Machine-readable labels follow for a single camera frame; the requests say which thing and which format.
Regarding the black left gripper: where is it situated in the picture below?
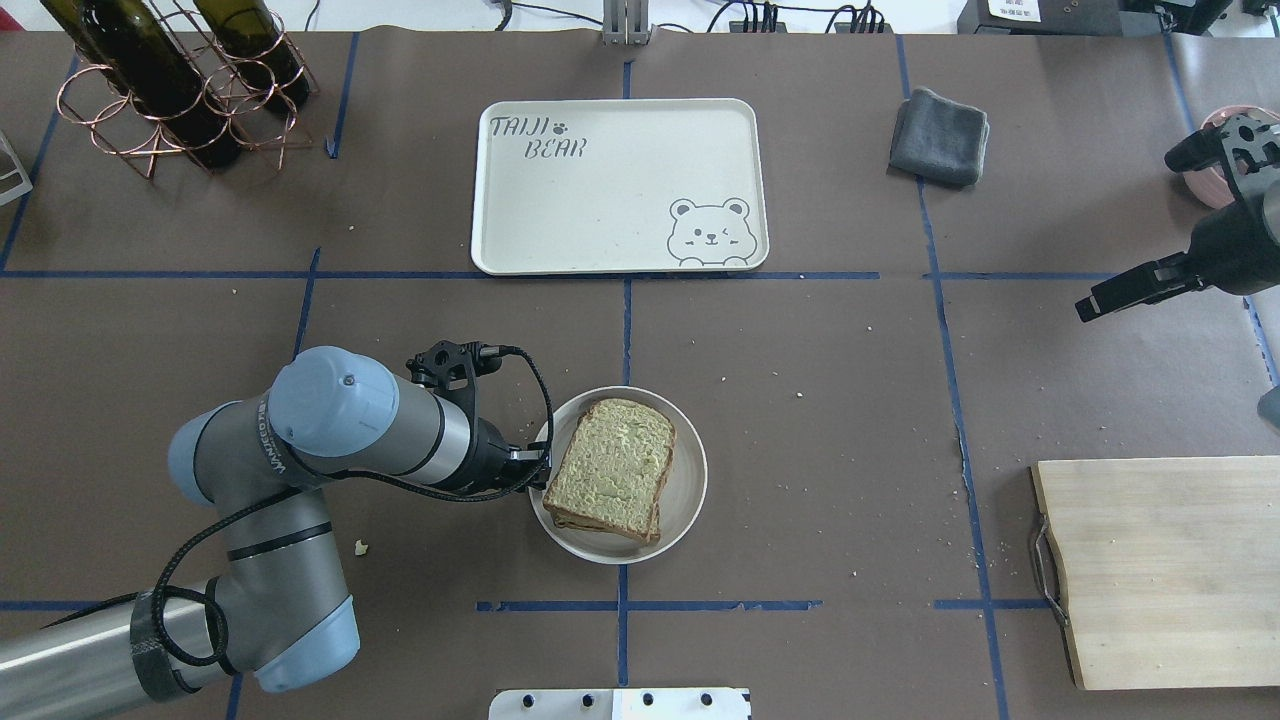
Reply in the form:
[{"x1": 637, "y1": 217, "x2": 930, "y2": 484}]
[{"x1": 462, "y1": 419, "x2": 552, "y2": 498}]

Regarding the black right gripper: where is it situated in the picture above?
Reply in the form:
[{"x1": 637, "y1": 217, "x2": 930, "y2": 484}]
[{"x1": 1075, "y1": 115, "x2": 1279, "y2": 323}]

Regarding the bread slice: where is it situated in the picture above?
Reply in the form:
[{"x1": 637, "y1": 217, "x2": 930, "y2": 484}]
[
  {"x1": 541, "y1": 398, "x2": 675, "y2": 516},
  {"x1": 548, "y1": 505, "x2": 660, "y2": 544}
]

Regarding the white round plate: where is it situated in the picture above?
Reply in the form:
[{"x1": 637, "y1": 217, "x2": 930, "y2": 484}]
[{"x1": 529, "y1": 386, "x2": 708, "y2": 566}]

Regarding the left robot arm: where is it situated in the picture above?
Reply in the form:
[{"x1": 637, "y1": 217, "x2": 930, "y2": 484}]
[{"x1": 3, "y1": 341, "x2": 550, "y2": 719}]

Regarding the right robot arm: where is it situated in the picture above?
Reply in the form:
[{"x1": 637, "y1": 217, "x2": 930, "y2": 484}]
[{"x1": 1075, "y1": 105, "x2": 1277, "y2": 322}]

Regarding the cream bear serving tray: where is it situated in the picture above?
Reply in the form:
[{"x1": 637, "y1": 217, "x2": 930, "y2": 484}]
[{"x1": 470, "y1": 97, "x2": 771, "y2": 275}]

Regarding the pink bowl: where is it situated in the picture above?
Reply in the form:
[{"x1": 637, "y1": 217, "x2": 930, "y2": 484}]
[{"x1": 1181, "y1": 105, "x2": 1279, "y2": 210}]

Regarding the grey folded cloth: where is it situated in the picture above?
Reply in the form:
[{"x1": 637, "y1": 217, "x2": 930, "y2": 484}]
[{"x1": 888, "y1": 86, "x2": 989, "y2": 187}]

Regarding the wooden cutting board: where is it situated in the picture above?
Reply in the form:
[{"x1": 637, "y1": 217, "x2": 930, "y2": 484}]
[{"x1": 1030, "y1": 456, "x2": 1279, "y2": 691}]

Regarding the dark green wine bottle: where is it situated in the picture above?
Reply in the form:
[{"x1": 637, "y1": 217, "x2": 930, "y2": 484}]
[{"x1": 41, "y1": 1, "x2": 242, "y2": 170}]

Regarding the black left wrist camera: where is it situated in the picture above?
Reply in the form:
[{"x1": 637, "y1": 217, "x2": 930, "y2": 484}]
[{"x1": 404, "y1": 340, "x2": 502, "y2": 393}]

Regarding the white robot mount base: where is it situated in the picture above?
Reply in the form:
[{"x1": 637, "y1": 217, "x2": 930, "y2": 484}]
[{"x1": 488, "y1": 687, "x2": 753, "y2": 719}]

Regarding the copper wire bottle rack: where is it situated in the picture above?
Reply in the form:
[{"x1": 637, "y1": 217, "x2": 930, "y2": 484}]
[{"x1": 55, "y1": 1, "x2": 319, "y2": 179}]

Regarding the aluminium frame post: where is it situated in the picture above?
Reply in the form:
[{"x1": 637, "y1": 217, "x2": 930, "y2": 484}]
[{"x1": 602, "y1": 0, "x2": 653, "y2": 46}]

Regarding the white wire cup rack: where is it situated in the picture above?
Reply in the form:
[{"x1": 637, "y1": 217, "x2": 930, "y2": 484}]
[{"x1": 0, "y1": 132, "x2": 33, "y2": 206}]

